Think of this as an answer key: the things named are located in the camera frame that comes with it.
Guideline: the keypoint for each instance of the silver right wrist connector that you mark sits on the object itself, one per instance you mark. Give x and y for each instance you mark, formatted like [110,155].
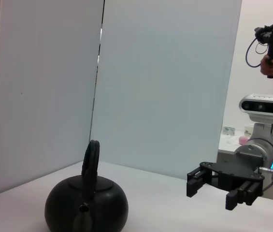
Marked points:
[270,171]

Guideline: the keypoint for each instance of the person hand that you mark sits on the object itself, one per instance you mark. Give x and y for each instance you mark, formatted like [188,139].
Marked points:
[269,67]

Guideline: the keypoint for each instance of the black round teapot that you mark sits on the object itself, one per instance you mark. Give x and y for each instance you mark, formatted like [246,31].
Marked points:
[61,205]

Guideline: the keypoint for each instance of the black teapot lid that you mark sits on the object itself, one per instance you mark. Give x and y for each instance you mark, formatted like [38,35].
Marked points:
[102,184]

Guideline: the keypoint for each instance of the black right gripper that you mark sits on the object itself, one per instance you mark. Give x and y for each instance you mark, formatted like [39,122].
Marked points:
[233,174]

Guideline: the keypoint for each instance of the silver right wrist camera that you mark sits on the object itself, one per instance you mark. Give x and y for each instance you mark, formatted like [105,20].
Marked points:
[264,106]

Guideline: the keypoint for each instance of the grey small packet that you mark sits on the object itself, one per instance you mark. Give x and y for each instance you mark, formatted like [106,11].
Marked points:
[228,130]

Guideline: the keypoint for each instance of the pink round object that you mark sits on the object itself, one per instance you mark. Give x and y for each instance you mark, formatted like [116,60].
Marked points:
[243,139]

